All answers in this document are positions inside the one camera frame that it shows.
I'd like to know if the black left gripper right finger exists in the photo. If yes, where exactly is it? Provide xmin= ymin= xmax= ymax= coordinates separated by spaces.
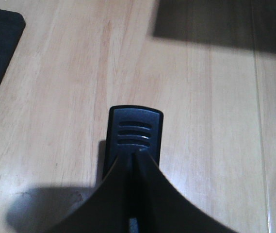
xmin=134 ymin=150 xmax=233 ymax=233

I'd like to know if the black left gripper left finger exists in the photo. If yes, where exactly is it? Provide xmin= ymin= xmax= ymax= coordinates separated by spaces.
xmin=47 ymin=153 xmax=134 ymax=233

